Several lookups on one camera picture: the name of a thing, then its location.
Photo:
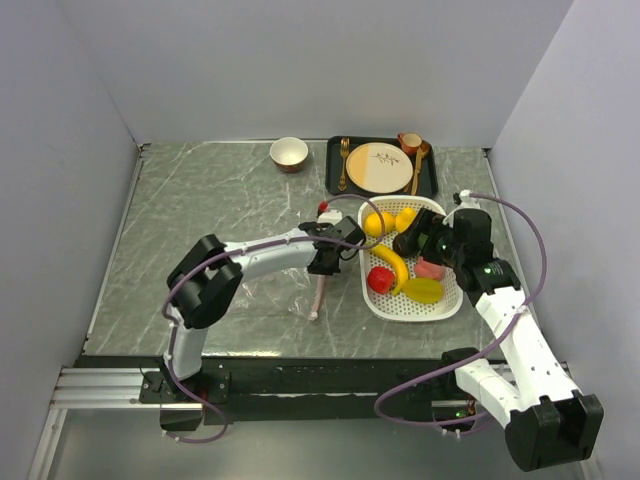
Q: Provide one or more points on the aluminium mounting rail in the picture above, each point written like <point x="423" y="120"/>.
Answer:
<point x="85" y="388"/>

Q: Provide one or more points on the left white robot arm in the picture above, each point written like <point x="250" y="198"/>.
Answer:
<point x="204" y="283"/>

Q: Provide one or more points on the yellow lemon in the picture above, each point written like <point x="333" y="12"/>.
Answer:
<point x="404" y="219"/>

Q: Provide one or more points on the gold fork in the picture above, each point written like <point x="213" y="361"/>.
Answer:
<point x="344" y="152"/>

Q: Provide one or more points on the round yellow orange fruit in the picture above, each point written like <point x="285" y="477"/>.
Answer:
<point x="379" y="225"/>

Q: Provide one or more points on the yellow banana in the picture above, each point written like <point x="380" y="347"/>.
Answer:
<point x="398" y="265"/>

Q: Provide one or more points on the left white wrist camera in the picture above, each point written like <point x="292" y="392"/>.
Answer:
<point x="328" y="215"/>

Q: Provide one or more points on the small orange cup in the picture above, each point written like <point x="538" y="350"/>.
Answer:
<point x="409" y="142"/>

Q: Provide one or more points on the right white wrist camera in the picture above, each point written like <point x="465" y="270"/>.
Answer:
<point x="462" y="200"/>

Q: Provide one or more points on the white perforated plastic basket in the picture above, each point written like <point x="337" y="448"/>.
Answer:
<point x="400" y="308"/>

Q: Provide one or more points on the pink food piece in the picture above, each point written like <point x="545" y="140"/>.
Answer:
<point x="425" y="269"/>

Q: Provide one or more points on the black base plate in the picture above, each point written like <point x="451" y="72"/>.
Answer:
<point x="264" y="388"/>

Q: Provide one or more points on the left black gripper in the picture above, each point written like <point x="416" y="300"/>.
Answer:
<point x="329" y="271"/>

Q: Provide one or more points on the cream and orange plate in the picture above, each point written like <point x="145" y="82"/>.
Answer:
<point x="379" y="168"/>

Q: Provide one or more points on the white and brown bowl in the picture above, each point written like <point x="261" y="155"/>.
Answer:
<point x="289" y="154"/>

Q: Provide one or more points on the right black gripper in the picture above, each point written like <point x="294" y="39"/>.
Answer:
<point x="427" y="222"/>

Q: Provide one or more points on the yellow star fruit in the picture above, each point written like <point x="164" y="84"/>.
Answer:
<point x="423" y="290"/>

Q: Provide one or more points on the clear zip top bag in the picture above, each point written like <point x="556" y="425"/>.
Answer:
<point x="292" y="291"/>

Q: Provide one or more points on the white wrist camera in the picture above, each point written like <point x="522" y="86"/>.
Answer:
<point x="462" y="200"/>
<point x="328" y="215"/>

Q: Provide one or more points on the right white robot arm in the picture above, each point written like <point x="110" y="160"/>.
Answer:
<point x="547" y="420"/>

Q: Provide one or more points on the black serving tray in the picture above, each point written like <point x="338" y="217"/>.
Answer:
<point x="427" y="183"/>

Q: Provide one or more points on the gold spoon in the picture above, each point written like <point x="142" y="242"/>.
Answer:
<point x="421" y="152"/>

